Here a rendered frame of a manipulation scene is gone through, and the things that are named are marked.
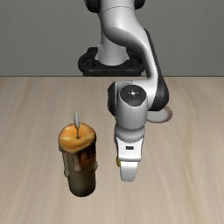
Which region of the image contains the pale plate with red rim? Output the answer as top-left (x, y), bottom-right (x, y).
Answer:
top-left (145, 105), bottom-right (173, 124)

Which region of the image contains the brown candle with orange top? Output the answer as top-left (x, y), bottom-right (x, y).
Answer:
top-left (57, 109), bottom-right (99, 198)

